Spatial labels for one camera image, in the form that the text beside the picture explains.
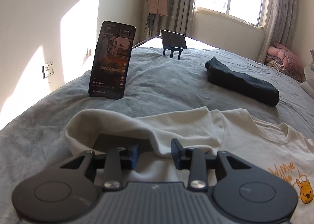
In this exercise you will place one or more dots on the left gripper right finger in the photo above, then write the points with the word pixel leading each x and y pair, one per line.
pixel 193 160

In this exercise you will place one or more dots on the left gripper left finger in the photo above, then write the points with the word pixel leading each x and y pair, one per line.
pixel 117 160

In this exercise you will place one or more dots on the white Winnie sweatshirt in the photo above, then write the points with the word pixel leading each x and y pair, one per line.
pixel 278 149

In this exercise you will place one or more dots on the grey bed sheet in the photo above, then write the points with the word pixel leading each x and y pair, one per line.
pixel 155 85

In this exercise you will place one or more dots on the folded black garment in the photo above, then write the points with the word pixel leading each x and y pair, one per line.
pixel 219 74

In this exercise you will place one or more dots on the upright smartphone playing video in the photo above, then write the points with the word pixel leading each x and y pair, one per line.
pixel 111 61

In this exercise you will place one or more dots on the blue phone stand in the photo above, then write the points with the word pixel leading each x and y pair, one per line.
pixel 172 51

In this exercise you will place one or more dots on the landscape phone on stand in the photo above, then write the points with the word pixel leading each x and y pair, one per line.
pixel 173 39

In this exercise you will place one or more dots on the folded grey quilt stack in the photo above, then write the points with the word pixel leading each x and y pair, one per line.
pixel 308 84

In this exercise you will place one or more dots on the pink pillow pile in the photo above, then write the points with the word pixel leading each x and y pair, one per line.
pixel 281 59

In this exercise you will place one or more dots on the right grey star curtain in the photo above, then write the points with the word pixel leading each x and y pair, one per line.
pixel 280 25

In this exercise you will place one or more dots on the grey star curtain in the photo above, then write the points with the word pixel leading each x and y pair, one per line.
pixel 280 25
pixel 179 18

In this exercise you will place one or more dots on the left grey star curtain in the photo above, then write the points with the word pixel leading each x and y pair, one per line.
pixel 179 18

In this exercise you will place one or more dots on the white wall socket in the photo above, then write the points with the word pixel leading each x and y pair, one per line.
pixel 48 69

